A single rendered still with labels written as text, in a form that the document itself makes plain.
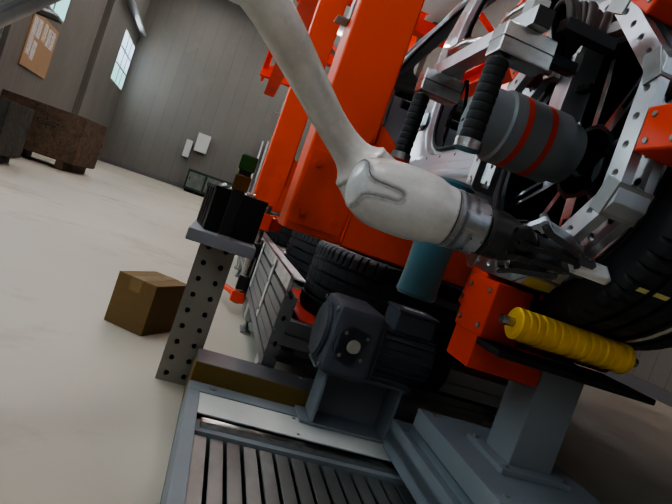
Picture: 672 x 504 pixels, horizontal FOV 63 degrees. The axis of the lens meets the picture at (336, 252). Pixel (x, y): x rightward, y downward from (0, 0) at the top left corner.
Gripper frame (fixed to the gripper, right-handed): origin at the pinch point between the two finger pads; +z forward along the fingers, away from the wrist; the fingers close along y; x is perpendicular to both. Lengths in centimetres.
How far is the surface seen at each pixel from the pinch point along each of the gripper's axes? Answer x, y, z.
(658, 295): -2.9, 2.4, 10.6
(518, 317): -2.3, -13.8, -3.7
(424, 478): -19, -50, -2
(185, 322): 22, -87, -57
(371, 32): 76, -15, -36
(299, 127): 211, -152, -28
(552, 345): -5.1, -14.7, 3.6
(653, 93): 14.9, 23.0, -4.5
